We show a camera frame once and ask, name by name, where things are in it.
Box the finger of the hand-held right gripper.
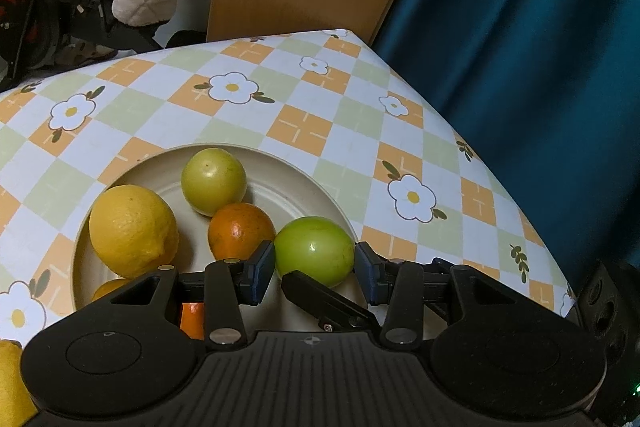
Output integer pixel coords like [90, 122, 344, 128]
[281, 270, 382, 330]

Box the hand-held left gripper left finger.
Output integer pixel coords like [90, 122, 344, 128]
[110, 239, 277, 350]

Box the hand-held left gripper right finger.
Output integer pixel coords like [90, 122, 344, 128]
[354, 241, 521, 350]

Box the dark reddish orange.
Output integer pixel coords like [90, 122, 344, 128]
[208, 203, 277, 263]

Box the green round fruit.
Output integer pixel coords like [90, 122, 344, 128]
[274, 217, 357, 288]
[180, 148, 248, 217]

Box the beige round plate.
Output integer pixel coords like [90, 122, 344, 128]
[71, 142, 358, 343]

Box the small orange tangerine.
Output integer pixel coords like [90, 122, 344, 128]
[180, 302, 207, 342]

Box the large yellow citrus fruit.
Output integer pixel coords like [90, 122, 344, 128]
[89, 184, 180, 280]
[0, 339, 40, 427]

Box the yellowish orange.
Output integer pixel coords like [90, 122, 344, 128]
[91, 278, 133, 304]

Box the teal curtain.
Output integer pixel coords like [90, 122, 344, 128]
[372, 0, 640, 303]

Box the brown slipper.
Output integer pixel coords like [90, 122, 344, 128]
[60, 41, 120, 68]

